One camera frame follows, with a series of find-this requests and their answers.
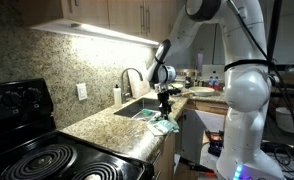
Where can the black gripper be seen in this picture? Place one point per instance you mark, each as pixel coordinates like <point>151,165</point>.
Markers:
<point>164,99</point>

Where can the teal and white cloth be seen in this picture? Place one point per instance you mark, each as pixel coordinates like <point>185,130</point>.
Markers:
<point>163,127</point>

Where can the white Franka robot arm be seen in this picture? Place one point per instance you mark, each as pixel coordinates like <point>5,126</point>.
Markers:
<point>247,93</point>

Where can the green sponge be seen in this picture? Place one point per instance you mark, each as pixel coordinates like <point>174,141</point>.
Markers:
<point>146,112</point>

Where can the white deep bowl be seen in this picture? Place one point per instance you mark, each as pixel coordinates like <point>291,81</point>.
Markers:
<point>178,85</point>

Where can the steel sink basin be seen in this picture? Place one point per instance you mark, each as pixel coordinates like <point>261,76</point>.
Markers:
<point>133,106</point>

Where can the wooden cutting board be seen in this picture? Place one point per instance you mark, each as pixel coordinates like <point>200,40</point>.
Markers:
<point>138,88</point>

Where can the small dark bottle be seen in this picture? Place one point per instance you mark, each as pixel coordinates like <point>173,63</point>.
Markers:
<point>188,82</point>

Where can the wooden drawer front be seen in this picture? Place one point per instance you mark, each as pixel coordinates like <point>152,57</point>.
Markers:
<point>207,107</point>

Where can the white shallow plate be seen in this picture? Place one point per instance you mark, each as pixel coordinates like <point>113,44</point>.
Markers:
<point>202,91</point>

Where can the wooden lower cabinet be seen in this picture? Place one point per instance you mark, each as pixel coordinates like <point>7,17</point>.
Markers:
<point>165,156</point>

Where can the steel gooseneck faucet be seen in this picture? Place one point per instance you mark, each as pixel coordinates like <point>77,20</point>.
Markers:
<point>123,86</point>

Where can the white soap bottle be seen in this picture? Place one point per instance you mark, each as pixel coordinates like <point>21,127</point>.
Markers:
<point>117,97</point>

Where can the blue capped water bottle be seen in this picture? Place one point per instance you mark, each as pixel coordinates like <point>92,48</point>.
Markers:
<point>216,84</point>
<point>211,83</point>

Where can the orange and black toolbox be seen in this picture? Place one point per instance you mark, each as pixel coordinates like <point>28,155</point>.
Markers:
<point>215,143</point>

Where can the white laptop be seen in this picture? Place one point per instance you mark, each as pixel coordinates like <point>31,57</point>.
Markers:
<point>213,71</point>

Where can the small coil burner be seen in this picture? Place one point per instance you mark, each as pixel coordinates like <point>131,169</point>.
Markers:
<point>97,173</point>

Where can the under-cabinet light strip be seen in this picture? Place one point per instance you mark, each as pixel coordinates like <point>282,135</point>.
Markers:
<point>87,30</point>

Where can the white round pot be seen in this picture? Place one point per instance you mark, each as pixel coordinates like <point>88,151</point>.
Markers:
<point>288,120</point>

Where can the wooden upper cabinets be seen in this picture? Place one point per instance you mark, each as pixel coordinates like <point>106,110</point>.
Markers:
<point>87,11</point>

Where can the black stove knob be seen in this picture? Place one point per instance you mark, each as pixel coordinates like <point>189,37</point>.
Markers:
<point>10,99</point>
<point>33,96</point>

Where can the large coil burner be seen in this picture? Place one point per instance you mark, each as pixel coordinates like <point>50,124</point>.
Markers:
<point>37,163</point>

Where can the black vertical pole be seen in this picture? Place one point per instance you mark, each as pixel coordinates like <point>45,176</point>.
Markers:
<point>274,26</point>

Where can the black electric stove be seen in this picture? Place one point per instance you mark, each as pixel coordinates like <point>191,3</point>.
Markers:
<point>20,133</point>

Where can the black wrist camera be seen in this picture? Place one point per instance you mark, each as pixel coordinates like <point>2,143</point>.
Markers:
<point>175,91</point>

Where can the white wall outlet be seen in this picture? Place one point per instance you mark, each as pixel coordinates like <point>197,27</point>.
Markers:
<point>82,91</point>

